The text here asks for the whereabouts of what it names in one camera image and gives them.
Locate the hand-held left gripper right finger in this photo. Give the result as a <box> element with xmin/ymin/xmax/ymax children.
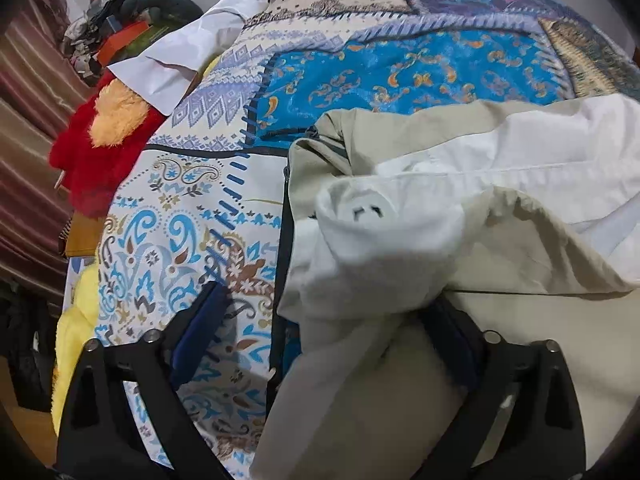
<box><xmin>415</xmin><ymin>294</ymin><xmax>587</xmax><ymax>480</ymax></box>

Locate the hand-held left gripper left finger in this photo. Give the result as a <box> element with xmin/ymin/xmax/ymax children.
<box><xmin>55</xmin><ymin>281</ymin><xmax>233</xmax><ymax>480</ymax></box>

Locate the beige jacket white lining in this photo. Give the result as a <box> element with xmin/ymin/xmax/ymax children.
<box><xmin>249</xmin><ymin>94</ymin><xmax>640</xmax><ymax>480</ymax></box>

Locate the pile of clothes and bags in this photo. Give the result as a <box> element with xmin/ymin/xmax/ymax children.
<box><xmin>60</xmin><ymin>0</ymin><xmax>138</xmax><ymax>76</ymax></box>

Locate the yellow plush blanket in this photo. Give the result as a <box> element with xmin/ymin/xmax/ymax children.
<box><xmin>51</xmin><ymin>262</ymin><xmax>103</xmax><ymax>433</ymax></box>

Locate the black bag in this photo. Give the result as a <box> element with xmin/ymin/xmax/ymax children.
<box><xmin>0</xmin><ymin>280</ymin><xmax>61</xmax><ymax>411</ymax></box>

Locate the red orange plush toy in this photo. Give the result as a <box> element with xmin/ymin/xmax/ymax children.
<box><xmin>48</xmin><ymin>72</ymin><xmax>168</xmax><ymax>217</ymax></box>

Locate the brown striped curtain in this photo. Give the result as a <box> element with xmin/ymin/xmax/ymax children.
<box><xmin>0</xmin><ymin>0</ymin><xmax>101</xmax><ymax>306</ymax></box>

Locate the patterned blue bedspread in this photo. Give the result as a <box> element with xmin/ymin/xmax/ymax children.
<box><xmin>92</xmin><ymin>0</ymin><xmax>640</xmax><ymax>480</ymax></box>

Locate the white shirt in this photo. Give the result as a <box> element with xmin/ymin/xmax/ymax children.
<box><xmin>107</xmin><ymin>0</ymin><xmax>273</xmax><ymax>116</ymax></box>

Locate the orange box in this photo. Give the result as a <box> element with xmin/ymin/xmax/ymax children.
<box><xmin>97</xmin><ymin>20</ymin><xmax>151</xmax><ymax>66</ymax></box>

